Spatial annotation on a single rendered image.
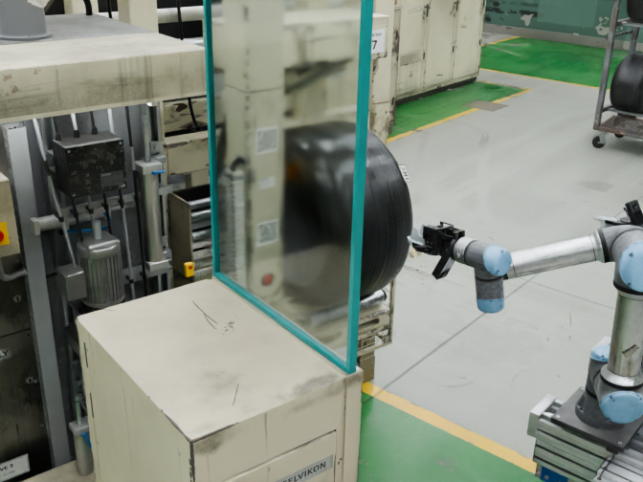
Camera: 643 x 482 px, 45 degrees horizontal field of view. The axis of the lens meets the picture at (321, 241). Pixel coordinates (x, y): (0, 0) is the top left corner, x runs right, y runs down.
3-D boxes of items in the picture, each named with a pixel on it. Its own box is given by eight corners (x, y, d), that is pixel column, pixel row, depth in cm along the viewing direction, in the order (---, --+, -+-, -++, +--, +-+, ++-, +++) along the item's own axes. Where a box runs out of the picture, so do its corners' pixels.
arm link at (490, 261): (495, 284, 205) (493, 254, 202) (464, 273, 214) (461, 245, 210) (515, 273, 209) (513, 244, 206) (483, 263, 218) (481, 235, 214)
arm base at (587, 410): (633, 413, 241) (639, 386, 237) (615, 436, 230) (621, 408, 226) (586, 394, 250) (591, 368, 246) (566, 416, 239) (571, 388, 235)
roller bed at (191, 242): (191, 283, 275) (188, 204, 263) (172, 268, 285) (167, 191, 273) (240, 269, 286) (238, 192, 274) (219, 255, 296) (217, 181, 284)
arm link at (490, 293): (503, 295, 222) (501, 260, 218) (506, 315, 212) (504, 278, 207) (475, 297, 223) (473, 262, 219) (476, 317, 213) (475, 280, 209)
